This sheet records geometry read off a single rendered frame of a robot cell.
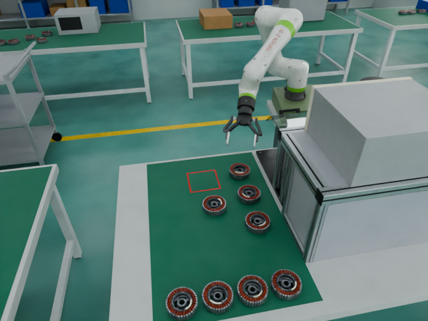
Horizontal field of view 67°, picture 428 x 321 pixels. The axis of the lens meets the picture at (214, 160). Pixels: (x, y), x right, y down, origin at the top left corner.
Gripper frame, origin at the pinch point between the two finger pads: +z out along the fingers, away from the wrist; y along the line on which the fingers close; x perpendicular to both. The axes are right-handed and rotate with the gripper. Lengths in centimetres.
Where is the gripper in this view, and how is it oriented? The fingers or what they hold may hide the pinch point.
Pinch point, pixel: (241, 144)
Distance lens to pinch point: 164.6
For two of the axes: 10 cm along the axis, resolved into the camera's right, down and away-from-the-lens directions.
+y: -9.8, -1.1, 1.4
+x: -0.8, -3.9, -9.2
